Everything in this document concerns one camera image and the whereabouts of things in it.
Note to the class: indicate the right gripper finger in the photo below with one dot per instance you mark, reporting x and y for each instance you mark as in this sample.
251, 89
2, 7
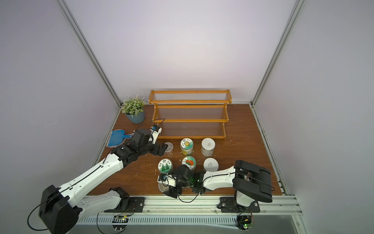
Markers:
173, 194
163, 177

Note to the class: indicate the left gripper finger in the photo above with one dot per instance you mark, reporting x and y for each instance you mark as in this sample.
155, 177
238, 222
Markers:
155, 149
162, 148

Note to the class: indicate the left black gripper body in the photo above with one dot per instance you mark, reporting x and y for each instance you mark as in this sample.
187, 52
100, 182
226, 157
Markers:
146, 149

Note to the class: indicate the small clear cup dark contents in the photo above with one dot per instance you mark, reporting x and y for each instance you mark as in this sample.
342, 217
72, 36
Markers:
169, 148

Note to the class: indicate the small yellow clear-lid cup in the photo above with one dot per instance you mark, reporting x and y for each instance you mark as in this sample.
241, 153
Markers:
163, 188

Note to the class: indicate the green tree lid seed jar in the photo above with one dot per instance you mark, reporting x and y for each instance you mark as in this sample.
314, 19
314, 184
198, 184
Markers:
165, 166

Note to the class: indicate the sunflower lid seed jar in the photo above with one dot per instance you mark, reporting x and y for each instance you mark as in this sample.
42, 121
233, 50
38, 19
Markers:
187, 146

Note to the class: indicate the tomato lid seed jar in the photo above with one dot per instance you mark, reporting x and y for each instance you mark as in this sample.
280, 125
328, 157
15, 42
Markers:
190, 162

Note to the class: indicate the white label jar bottom shelf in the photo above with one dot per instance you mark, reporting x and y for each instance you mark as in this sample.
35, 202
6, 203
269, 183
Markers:
211, 165

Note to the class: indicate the white lid seed jar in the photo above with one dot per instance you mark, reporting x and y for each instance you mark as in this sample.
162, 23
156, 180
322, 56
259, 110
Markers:
207, 147

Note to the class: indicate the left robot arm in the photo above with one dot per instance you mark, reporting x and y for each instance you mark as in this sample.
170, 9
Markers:
62, 207

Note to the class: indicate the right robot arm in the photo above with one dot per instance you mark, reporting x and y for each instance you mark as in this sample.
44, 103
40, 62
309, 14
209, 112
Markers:
251, 182

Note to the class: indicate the orange wooden three-tier shelf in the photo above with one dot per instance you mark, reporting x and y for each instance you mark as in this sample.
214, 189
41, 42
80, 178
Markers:
195, 114

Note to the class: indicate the blue dustpan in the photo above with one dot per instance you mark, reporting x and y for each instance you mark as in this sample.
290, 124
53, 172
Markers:
118, 137

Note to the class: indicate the potted green plant blue pot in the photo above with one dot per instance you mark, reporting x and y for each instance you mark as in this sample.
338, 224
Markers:
133, 108

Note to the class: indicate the left controller board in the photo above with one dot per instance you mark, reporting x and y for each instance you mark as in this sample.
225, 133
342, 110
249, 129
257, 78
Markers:
119, 223

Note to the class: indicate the controller board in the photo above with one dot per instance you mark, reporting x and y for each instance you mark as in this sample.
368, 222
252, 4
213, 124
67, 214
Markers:
119, 223
244, 222

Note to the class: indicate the right controller board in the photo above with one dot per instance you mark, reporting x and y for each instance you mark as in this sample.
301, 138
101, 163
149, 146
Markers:
244, 222

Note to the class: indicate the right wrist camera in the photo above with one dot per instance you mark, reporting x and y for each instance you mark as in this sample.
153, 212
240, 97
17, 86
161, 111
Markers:
171, 182

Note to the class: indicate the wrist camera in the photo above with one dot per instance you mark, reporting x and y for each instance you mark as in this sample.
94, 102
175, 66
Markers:
155, 132
171, 182

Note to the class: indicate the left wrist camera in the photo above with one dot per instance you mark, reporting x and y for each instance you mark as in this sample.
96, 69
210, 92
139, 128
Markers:
155, 132

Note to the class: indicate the aluminium front rail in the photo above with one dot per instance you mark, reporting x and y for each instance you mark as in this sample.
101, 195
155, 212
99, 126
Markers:
201, 211

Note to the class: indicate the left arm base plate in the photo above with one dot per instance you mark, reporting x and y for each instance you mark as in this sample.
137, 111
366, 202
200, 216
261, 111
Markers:
129, 205

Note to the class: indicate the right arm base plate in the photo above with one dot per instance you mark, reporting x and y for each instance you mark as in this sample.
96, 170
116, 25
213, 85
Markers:
230, 205

